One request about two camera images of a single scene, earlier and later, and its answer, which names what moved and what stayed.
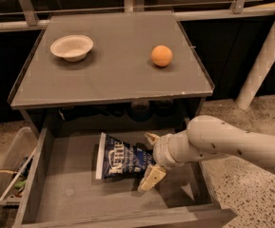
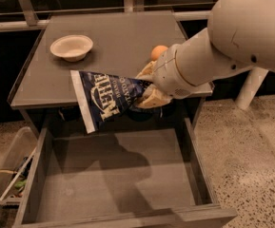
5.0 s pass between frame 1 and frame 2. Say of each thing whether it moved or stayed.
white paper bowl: stayed
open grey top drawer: stayed
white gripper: moved
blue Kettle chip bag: moved
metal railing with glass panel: stayed
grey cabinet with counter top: stayed
